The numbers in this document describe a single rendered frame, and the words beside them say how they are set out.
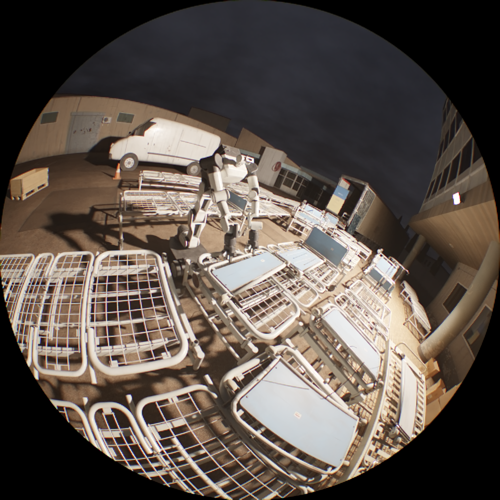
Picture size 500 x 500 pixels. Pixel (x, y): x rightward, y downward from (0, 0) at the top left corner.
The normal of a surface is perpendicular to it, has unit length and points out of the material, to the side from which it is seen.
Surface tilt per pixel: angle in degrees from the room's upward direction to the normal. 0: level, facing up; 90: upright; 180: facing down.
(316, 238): 90
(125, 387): 0
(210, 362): 0
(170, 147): 88
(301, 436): 5
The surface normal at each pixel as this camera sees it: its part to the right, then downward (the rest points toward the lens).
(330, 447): 0.42, -0.82
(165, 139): 0.72, 0.54
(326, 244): -0.69, 0.11
